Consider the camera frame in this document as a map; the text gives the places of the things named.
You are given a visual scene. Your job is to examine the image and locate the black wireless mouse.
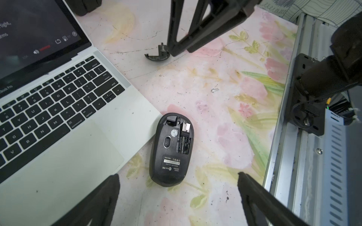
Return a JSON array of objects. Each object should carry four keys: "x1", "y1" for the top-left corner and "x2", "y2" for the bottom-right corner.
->
[{"x1": 149, "y1": 113, "x2": 194, "y2": 187}]

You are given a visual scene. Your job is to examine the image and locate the black usb mouse receiver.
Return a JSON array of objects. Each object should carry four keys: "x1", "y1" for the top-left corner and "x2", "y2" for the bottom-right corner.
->
[{"x1": 182, "y1": 122, "x2": 191, "y2": 133}]

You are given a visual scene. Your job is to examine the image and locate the aluminium mounting rail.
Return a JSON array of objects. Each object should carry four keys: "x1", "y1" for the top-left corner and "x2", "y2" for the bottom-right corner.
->
[{"x1": 264, "y1": 14, "x2": 362, "y2": 226}]

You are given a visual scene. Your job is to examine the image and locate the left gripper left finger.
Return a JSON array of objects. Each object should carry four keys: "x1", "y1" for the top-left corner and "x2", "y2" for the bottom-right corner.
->
[{"x1": 53, "y1": 174, "x2": 120, "y2": 226}]

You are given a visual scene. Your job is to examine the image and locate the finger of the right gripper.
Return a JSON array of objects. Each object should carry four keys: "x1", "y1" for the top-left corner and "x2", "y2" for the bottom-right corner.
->
[
  {"x1": 187, "y1": 1, "x2": 261, "y2": 53},
  {"x1": 167, "y1": 1, "x2": 211, "y2": 57}
]

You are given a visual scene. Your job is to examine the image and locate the floral pink table mat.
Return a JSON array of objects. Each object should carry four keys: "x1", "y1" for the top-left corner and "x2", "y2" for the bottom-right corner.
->
[{"x1": 78, "y1": 1, "x2": 298, "y2": 226}]

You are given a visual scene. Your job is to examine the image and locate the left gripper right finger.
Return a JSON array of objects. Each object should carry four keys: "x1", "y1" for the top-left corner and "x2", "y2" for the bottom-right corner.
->
[{"x1": 238, "y1": 172, "x2": 307, "y2": 226}]

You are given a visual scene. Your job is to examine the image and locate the black plastic tool case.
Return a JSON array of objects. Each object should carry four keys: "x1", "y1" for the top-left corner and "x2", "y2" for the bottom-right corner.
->
[{"x1": 65, "y1": 0, "x2": 102, "y2": 16}]

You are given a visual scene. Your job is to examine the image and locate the black mouse battery cover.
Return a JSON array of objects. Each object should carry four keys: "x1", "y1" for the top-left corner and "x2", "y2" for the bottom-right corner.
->
[{"x1": 144, "y1": 43, "x2": 172, "y2": 62}]

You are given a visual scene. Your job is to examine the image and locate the silver laptop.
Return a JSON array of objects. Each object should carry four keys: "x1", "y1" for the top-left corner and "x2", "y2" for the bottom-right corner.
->
[{"x1": 1, "y1": 1, "x2": 161, "y2": 226}]

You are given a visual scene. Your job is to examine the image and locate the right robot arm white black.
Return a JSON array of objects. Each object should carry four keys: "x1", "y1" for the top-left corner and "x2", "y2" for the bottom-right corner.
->
[{"x1": 167, "y1": 1, "x2": 362, "y2": 99}]

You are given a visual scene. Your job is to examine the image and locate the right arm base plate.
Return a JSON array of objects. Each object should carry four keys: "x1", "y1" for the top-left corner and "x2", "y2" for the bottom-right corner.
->
[{"x1": 285, "y1": 53, "x2": 325, "y2": 136}]

